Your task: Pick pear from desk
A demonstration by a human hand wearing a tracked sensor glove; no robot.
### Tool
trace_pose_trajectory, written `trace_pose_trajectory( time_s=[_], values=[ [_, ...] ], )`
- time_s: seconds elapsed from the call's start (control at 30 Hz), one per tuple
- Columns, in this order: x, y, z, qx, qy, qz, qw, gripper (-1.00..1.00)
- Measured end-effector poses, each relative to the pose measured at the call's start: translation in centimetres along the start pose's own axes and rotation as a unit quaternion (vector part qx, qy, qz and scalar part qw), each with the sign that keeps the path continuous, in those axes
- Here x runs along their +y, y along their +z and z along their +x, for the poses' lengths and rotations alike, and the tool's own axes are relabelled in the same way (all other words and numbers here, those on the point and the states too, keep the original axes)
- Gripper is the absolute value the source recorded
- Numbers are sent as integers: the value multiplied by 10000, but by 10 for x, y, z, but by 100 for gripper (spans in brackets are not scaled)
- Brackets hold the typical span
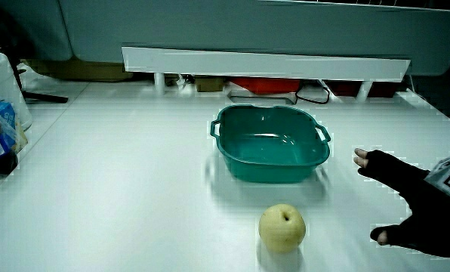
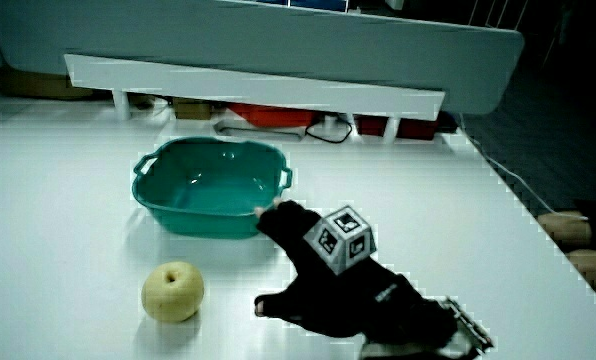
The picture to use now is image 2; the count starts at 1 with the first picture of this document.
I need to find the person's right hand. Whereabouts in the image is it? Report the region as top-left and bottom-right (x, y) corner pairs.
(253, 198), (495, 357)

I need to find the yellow pear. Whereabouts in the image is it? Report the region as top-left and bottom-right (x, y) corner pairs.
(140, 260), (206, 324)

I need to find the white desk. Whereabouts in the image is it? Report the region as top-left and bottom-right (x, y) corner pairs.
(0, 89), (596, 360)

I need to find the green plastic basin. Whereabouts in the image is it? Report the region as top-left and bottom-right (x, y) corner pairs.
(131, 136), (294, 240)

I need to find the red box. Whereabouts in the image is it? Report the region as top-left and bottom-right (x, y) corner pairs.
(354, 114), (438, 142)
(226, 102), (320, 129)

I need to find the small cardboard box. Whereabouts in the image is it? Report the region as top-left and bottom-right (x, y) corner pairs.
(172, 97), (214, 121)

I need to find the person's leg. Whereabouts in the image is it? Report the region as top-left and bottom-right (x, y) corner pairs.
(565, 248), (596, 297)
(536, 210), (593, 250)

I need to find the grey partition panel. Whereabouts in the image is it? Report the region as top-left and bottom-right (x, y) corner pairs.
(0, 0), (526, 117)

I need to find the brown cardboard box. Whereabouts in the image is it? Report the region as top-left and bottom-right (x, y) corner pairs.
(0, 66), (95, 101)

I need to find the black cable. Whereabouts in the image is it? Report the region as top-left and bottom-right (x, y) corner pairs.
(304, 116), (354, 146)

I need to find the white cable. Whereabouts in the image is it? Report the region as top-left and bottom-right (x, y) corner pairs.
(458, 113), (590, 222)

